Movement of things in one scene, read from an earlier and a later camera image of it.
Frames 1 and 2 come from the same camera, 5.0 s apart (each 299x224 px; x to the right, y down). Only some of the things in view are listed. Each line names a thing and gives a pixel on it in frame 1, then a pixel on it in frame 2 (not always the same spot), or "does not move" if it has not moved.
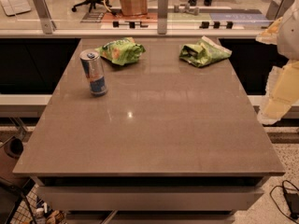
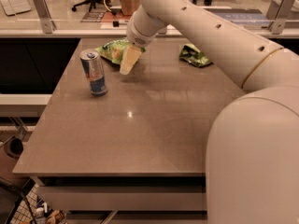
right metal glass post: x=279 y=3 does not move
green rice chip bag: x=121 y=51 does not move
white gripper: x=290 y=36 to x=139 y=36
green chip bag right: x=203 y=53 does not move
